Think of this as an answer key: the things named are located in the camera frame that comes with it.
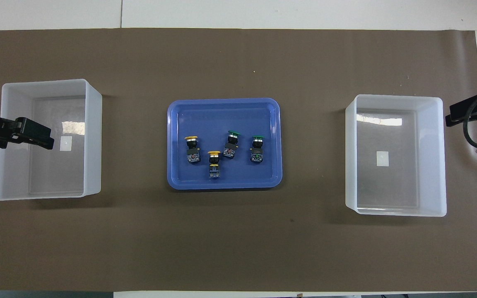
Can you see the green mushroom push button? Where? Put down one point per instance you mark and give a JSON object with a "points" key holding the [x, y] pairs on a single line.
{"points": [[257, 155], [230, 151]]}

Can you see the translucent white plastic box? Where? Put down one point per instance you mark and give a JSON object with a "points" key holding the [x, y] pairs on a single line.
{"points": [[93, 145], [429, 165]]}

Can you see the blue plastic tray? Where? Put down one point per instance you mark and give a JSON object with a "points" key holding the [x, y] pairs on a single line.
{"points": [[222, 120]]}

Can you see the brown paper table mat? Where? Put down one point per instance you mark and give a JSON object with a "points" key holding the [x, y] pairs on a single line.
{"points": [[238, 240]]}

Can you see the yellow mushroom push button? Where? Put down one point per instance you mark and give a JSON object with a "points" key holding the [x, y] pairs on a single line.
{"points": [[214, 167], [192, 156]]}

